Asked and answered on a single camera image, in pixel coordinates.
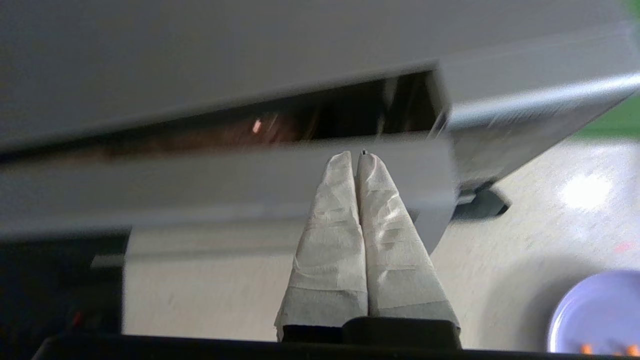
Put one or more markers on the silver black microwave oven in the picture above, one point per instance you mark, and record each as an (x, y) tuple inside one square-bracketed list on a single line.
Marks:
[(200, 50)]

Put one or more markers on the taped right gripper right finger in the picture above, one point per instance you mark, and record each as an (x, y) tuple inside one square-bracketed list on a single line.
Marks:
[(395, 260)]

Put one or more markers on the green plastic cutting board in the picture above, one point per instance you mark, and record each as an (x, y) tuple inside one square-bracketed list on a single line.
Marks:
[(615, 122)]

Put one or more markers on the orange bread stick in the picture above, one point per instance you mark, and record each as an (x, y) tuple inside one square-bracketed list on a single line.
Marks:
[(586, 349), (633, 350)]

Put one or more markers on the black foam pad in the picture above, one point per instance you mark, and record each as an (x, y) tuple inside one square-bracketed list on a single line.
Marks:
[(482, 205)]

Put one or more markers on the purple plastic plate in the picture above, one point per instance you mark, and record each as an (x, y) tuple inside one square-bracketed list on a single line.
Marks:
[(600, 310)]

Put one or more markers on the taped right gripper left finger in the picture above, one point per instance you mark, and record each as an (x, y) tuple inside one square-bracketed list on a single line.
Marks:
[(330, 250)]

